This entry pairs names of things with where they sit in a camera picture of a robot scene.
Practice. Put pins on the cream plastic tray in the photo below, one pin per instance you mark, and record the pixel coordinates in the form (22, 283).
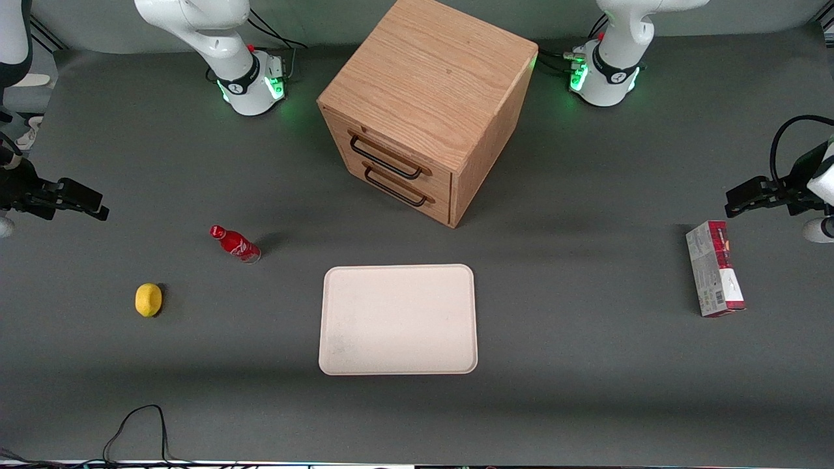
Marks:
(397, 319)

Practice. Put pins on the oak wooden drawer cabinet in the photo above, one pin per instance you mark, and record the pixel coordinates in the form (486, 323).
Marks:
(436, 71)

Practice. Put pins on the aluminium frame rail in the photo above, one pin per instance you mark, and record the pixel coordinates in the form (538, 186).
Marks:
(827, 25)
(45, 34)

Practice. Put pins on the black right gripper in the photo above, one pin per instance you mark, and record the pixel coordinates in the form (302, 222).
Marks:
(21, 189)

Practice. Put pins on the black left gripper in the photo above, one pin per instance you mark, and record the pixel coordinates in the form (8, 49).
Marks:
(796, 187)

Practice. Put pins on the grey red carton box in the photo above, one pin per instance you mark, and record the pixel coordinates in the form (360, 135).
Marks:
(713, 273)

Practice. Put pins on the red cola bottle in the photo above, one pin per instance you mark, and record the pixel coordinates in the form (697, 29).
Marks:
(234, 244)

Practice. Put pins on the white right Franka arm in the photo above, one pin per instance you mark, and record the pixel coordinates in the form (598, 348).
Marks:
(221, 39)

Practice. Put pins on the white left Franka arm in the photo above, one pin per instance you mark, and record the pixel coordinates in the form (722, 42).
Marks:
(616, 71)

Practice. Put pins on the yellow lemon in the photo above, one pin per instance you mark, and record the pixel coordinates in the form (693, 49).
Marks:
(148, 300)

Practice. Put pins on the white oblong object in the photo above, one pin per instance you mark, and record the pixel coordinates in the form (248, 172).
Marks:
(39, 81)

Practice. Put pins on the small white object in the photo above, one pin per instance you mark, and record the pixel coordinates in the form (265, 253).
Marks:
(31, 133)

